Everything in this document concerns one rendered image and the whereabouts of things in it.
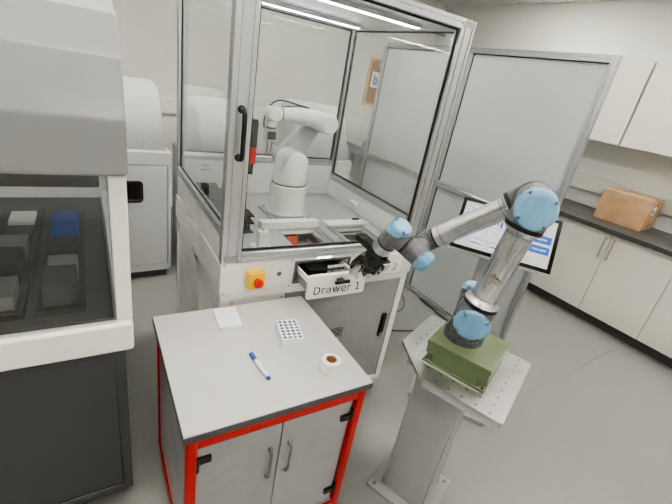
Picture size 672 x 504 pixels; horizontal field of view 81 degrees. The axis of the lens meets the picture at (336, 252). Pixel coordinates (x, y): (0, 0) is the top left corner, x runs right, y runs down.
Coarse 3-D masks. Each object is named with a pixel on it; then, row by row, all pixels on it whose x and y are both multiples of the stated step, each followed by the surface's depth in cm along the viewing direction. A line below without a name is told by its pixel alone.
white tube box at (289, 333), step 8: (280, 320) 153; (288, 320) 154; (296, 320) 155; (280, 328) 149; (288, 328) 149; (296, 328) 150; (280, 336) 145; (288, 336) 145; (296, 336) 146; (280, 344) 145; (288, 344) 144; (296, 344) 145
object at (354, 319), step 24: (192, 264) 208; (192, 288) 212; (288, 288) 178; (384, 288) 211; (336, 312) 201; (360, 312) 210; (384, 312) 220; (336, 336) 208; (360, 336) 218; (384, 336) 229; (360, 360) 228
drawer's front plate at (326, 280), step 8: (336, 272) 169; (344, 272) 171; (360, 272) 174; (312, 280) 163; (320, 280) 165; (328, 280) 167; (336, 280) 169; (352, 280) 174; (360, 280) 177; (312, 288) 165; (320, 288) 167; (328, 288) 169; (344, 288) 174; (352, 288) 176; (360, 288) 179; (312, 296) 166; (320, 296) 169; (328, 296) 171
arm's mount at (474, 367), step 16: (432, 336) 150; (496, 336) 157; (432, 352) 148; (448, 352) 144; (464, 352) 144; (480, 352) 145; (496, 352) 147; (448, 368) 146; (464, 368) 142; (480, 368) 138; (496, 368) 150; (480, 384) 141
